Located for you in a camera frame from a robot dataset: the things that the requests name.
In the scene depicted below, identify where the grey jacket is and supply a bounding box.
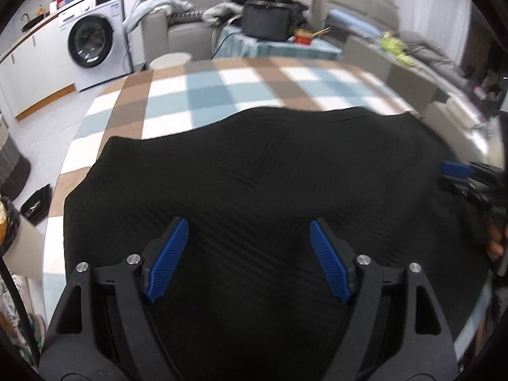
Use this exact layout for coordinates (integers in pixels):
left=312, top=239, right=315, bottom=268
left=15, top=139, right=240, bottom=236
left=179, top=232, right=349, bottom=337
left=401, top=32, right=470, bottom=89

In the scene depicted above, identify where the green plush item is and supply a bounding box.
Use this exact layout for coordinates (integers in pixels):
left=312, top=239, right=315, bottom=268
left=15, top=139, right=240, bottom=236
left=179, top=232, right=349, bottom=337
left=379, top=34, right=413, bottom=67

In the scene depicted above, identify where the woven basket with handles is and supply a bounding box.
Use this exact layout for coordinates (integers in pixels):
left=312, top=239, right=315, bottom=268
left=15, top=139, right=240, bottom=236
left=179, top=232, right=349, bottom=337
left=0, top=113, right=31, bottom=199

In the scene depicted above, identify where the blue pillow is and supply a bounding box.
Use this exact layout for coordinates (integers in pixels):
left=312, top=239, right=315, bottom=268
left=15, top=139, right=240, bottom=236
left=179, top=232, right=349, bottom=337
left=327, top=8, right=384, bottom=39

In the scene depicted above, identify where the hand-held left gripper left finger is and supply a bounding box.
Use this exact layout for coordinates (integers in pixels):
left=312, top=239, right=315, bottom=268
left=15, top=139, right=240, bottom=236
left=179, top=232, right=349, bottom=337
left=38, top=217, right=189, bottom=381

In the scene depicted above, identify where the pale grey garment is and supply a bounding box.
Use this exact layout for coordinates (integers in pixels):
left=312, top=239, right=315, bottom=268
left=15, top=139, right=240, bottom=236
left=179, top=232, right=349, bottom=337
left=202, top=2, right=243, bottom=23

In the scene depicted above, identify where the white round stool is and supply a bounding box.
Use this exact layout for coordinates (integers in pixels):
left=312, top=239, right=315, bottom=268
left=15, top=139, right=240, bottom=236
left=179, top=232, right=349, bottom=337
left=149, top=53, right=193, bottom=71

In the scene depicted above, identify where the grey sofa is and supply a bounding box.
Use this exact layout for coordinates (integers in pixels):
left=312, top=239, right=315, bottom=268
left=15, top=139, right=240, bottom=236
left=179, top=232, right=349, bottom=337
left=141, top=0, right=247, bottom=64

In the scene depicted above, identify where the white washing machine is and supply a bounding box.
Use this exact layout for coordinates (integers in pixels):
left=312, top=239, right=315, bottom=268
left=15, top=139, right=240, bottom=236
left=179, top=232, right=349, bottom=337
left=57, top=0, right=133, bottom=93

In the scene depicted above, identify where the teal cloth covered side table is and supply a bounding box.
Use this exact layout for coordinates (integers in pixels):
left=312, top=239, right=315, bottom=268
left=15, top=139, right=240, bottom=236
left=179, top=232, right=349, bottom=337
left=216, top=24, right=344, bottom=63

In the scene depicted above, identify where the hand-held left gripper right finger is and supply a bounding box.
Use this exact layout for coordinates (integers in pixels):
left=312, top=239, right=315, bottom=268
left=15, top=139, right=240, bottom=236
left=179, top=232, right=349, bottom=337
left=310, top=218, right=459, bottom=381

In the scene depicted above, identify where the person's right hand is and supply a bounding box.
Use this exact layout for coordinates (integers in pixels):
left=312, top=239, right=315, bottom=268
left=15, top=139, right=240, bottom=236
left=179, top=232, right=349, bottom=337
left=486, top=218, right=507, bottom=263

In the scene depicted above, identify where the checked blanket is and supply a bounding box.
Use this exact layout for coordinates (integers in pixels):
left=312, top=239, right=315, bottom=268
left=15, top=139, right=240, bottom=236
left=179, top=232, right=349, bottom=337
left=42, top=56, right=493, bottom=350

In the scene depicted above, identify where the white cabinet with wooden trim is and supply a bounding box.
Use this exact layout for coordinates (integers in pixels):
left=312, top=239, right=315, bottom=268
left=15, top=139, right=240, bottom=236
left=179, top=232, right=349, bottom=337
left=0, top=16, right=78, bottom=122

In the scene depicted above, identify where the black knit sweater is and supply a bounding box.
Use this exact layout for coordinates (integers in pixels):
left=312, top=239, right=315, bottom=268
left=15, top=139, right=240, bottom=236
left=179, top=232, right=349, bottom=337
left=63, top=105, right=493, bottom=381

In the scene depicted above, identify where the light blue throw blanket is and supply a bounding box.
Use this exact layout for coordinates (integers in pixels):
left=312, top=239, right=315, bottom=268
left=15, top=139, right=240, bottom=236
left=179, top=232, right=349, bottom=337
left=125, top=0, right=195, bottom=32

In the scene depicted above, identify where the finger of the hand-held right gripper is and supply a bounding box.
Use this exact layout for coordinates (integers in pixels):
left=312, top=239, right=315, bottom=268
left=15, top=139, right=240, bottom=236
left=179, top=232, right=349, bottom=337
left=438, top=178, right=483, bottom=204
left=440, top=161, right=476, bottom=177

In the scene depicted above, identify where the beige chair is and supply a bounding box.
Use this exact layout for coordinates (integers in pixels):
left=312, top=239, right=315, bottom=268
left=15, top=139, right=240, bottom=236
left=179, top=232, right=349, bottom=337
left=344, top=36, right=437, bottom=104

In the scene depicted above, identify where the black monitor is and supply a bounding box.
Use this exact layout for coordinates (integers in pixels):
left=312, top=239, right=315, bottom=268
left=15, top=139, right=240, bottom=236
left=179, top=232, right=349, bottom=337
left=242, top=1, right=294, bottom=43

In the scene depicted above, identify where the beige trash bin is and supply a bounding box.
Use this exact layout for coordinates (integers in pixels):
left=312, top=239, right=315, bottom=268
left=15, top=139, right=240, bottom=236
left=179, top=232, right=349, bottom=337
left=0, top=196, right=45, bottom=282

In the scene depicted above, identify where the black and white patterned pillow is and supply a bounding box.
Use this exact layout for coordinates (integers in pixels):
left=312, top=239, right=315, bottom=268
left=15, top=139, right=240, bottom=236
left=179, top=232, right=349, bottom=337
left=175, top=6, right=207, bottom=23

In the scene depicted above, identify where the black floor tray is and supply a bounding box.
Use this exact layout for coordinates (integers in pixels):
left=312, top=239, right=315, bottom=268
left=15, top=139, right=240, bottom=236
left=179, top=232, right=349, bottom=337
left=20, top=184, right=53, bottom=227

